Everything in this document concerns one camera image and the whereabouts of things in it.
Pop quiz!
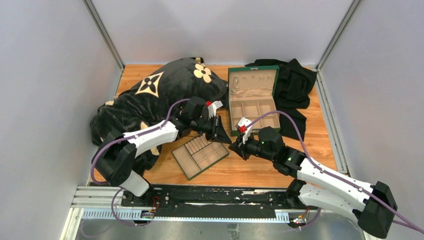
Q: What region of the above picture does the black mounting base plate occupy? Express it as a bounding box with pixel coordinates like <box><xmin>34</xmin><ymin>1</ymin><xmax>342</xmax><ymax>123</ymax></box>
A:
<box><xmin>120</xmin><ymin>184</ymin><xmax>307</xmax><ymax>219</ymax></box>

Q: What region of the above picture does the green jewelry box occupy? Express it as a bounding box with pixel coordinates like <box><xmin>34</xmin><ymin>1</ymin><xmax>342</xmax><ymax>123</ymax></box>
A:
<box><xmin>228</xmin><ymin>65</ymin><xmax>280</xmax><ymax>137</ymax></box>

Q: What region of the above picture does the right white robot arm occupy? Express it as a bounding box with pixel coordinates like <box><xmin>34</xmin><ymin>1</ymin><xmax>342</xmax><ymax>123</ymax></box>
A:
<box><xmin>229</xmin><ymin>127</ymin><xmax>398</xmax><ymax>239</ymax></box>

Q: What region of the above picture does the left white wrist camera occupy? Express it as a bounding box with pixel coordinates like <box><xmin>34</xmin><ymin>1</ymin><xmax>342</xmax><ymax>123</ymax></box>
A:
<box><xmin>206</xmin><ymin>100</ymin><xmax>223</xmax><ymax>119</ymax></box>

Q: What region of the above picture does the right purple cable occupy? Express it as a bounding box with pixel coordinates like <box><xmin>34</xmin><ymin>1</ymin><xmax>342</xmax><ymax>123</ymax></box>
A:
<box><xmin>246</xmin><ymin>110</ymin><xmax>424</xmax><ymax>234</ymax></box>

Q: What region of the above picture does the purple cable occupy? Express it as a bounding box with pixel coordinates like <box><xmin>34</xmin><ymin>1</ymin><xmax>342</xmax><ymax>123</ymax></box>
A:
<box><xmin>246</xmin><ymin>110</ymin><xmax>424</xmax><ymax>234</ymax></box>
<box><xmin>90</xmin><ymin>97</ymin><xmax>191</xmax><ymax>186</ymax></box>

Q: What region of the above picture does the black blanket with beige flowers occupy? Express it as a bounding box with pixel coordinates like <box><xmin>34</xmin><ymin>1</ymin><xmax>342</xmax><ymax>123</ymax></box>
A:
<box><xmin>90</xmin><ymin>57</ymin><xmax>229</xmax><ymax>176</ymax></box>

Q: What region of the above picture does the green jewelry tray insert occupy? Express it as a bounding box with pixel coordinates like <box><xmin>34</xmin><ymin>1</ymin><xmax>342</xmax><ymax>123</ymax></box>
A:
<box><xmin>172</xmin><ymin>135</ymin><xmax>229</xmax><ymax>181</ymax></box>

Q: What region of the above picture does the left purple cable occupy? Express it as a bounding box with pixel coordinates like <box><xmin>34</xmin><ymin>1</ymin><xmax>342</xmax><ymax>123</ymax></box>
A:
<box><xmin>90</xmin><ymin>97</ymin><xmax>191</xmax><ymax>186</ymax></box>

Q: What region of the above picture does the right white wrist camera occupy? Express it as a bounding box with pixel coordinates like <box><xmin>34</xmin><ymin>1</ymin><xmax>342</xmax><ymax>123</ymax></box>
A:
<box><xmin>236</xmin><ymin>117</ymin><xmax>253</xmax><ymax>144</ymax></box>

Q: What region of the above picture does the black cloth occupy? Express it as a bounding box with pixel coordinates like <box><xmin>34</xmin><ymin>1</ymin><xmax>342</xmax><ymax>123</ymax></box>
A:
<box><xmin>246</xmin><ymin>58</ymin><xmax>317</xmax><ymax>140</ymax></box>

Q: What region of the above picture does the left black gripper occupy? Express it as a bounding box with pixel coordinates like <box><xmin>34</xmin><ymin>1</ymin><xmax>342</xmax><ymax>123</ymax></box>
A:
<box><xmin>191</xmin><ymin>114</ymin><xmax>232</xmax><ymax>145</ymax></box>

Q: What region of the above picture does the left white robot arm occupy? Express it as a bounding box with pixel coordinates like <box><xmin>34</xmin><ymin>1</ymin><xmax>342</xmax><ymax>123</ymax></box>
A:
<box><xmin>90</xmin><ymin>96</ymin><xmax>232</xmax><ymax>207</ymax></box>

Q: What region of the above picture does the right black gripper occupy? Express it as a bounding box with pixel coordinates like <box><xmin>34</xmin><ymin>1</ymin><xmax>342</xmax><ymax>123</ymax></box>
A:
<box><xmin>229</xmin><ymin>129</ymin><xmax>276</xmax><ymax>162</ymax></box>

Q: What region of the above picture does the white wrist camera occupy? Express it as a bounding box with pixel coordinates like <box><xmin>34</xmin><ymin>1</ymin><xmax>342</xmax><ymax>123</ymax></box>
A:
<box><xmin>236</xmin><ymin>117</ymin><xmax>253</xmax><ymax>144</ymax></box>
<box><xmin>206</xmin><ymin>100</ymin><xmax>223</xmax><ymax>119</ymax></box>

